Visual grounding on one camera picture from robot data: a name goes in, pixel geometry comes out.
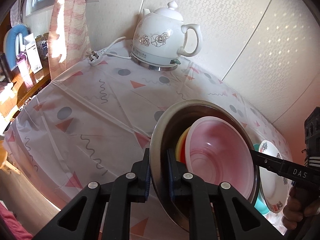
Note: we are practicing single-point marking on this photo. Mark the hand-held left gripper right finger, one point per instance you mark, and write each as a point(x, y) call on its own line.
point(171, 177)

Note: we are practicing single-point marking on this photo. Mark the person's right hand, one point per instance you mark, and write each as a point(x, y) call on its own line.
point(293, 210)

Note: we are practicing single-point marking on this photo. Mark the red plastic bowl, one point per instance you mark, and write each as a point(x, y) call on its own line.
point(220, 155)

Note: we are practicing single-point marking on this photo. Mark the teal plastic plate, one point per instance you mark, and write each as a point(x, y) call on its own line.
point(260, 205)

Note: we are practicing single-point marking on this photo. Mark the purple box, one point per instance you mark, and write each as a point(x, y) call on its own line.
point(23, 62)

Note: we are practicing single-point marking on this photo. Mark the magenta cloth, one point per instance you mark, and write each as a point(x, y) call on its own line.
point(10, 222)

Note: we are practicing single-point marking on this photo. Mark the white ceramic electric kettle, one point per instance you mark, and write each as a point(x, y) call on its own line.
point(160, 37)

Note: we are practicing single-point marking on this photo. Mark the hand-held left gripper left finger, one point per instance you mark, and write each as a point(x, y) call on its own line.
point(147, 180)

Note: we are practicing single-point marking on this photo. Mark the white cardboard box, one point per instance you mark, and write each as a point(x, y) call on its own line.
point(33, 55)

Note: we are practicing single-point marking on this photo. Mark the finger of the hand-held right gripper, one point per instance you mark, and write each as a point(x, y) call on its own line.
point(268, 161)

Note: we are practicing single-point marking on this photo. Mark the blue chair back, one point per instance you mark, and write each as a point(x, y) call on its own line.
point(17, 28)

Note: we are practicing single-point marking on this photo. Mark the yellow plastic bowl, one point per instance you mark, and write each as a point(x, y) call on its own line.
point(178, 150)

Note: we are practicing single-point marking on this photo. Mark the wooden desk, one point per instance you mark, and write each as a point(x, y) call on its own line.
point(25, 85)

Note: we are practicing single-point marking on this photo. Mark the pink patterned curtain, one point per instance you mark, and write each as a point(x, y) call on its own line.
point(67, 30)

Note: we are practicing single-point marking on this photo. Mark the wooden stool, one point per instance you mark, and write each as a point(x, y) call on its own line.
point(2, 155)

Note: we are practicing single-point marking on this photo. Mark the stainless steel bowl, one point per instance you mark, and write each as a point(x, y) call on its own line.
point(175, 122)

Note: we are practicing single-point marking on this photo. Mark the clear glass jar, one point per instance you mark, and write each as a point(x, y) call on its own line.
point(41, 46)

